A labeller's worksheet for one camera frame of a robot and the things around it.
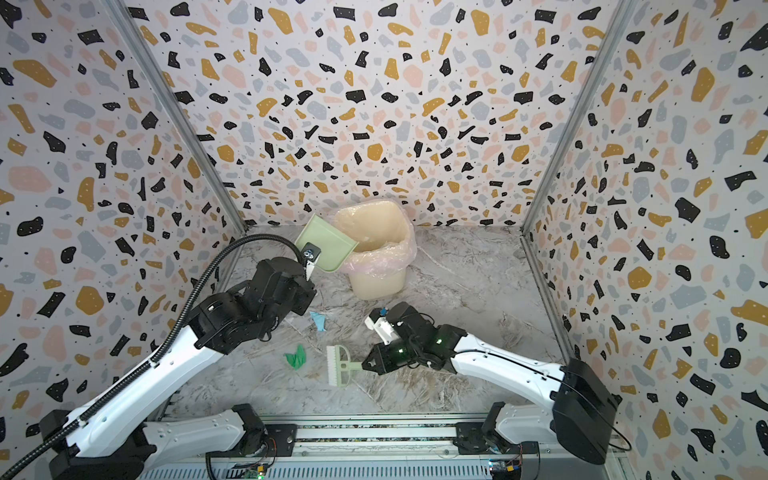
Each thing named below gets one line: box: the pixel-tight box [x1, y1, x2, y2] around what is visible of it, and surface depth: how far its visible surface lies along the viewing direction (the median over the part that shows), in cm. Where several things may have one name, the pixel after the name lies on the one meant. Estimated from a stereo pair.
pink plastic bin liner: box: [333, 198, 417, 278], surface depth 83 cm
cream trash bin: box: [333, 200, 418, 300], surface depth 87 cm
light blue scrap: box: [310, 311, 326, 332], surface depth 95 cm
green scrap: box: [283, 344, 307, 371], surface depth 87 cm
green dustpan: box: [295, 213, 360, 273], surface depth 75 cm
